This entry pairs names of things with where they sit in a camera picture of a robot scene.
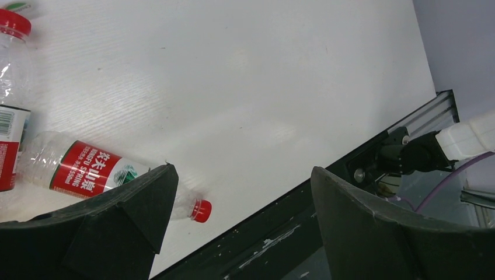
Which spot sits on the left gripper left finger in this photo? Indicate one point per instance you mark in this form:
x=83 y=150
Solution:
x=114 y=235

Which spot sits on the aluminium rail frame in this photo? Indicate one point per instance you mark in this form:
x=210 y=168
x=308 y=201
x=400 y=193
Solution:
x=450 y=196

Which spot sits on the red label bottle red cap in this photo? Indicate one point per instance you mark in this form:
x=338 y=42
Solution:
x=61 y=163

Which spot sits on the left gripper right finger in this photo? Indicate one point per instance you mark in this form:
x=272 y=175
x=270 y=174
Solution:
x=366 y=237

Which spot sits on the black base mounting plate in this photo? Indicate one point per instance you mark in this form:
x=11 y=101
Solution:
x=268 y=244

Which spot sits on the red label bottle left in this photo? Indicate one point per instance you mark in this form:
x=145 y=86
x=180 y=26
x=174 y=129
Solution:
x=16 y=85

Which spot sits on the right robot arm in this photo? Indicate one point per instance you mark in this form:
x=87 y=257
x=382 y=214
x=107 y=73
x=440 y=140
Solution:
x=441 y=149

